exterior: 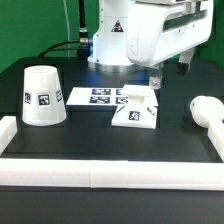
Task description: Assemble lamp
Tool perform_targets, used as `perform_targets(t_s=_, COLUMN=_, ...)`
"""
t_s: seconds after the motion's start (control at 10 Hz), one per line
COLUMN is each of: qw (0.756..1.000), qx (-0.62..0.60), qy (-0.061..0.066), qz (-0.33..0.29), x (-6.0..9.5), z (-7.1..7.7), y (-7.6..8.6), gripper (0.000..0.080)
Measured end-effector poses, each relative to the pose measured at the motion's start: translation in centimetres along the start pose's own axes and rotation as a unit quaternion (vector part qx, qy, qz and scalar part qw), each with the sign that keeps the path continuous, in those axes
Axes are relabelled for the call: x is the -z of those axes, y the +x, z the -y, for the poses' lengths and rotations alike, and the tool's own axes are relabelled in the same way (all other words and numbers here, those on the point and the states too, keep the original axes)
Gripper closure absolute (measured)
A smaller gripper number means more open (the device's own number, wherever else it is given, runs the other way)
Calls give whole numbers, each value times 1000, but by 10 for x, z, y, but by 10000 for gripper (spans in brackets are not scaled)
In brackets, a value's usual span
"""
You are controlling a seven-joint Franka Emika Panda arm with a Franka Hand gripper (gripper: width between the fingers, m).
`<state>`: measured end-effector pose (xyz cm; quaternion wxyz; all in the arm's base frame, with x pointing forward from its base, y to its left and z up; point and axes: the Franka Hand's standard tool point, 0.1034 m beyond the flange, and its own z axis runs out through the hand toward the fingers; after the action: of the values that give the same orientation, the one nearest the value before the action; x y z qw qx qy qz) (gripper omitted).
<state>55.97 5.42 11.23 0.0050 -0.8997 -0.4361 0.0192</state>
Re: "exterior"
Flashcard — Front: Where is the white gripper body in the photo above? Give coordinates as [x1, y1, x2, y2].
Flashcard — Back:
[126, 0, 214, 67]

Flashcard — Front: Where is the white lamp base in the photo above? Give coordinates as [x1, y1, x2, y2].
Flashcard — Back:
[111, 84, 158, 129]

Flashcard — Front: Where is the white fence rail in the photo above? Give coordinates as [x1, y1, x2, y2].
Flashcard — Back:
[0, 158, 224, 191]
[208, 121, 224, 162]
[0, 116, 17, 155]

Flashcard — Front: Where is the thin white cable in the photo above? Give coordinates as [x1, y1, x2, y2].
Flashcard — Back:
[62, 0, 72, 58]

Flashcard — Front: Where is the black curved cable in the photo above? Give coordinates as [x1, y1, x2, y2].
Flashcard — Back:
[38, 40, 83, 58]

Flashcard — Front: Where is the black thick cable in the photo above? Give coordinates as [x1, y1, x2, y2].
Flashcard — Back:
[77, 0, 94, 60]

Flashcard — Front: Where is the white front fence rail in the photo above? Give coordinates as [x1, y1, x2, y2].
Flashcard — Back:
[0, 158, 224, 191]

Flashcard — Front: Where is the white marker sheet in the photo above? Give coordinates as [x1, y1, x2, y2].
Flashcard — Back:
[67, 85, 158, 107]

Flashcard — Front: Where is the white lamp shade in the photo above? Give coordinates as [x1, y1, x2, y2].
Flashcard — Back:
[22, 65, 67, 126]

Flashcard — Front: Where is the white left fence rail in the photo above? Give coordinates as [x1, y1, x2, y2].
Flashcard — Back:
[0, 116, 17, 155]

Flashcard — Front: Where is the white lamp bulb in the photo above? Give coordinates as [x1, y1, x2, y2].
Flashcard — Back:
[190, 95, 224, 128]

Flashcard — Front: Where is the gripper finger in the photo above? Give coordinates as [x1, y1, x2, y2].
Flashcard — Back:
[149, 64, 163, 89]
[176, 48, 195, 75]

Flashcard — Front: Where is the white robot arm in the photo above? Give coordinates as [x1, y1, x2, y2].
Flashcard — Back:
[88, 0, 214, 89]

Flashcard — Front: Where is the white right fence rail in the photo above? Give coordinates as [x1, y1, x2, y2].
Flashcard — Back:
[208, 121, 224, 162]

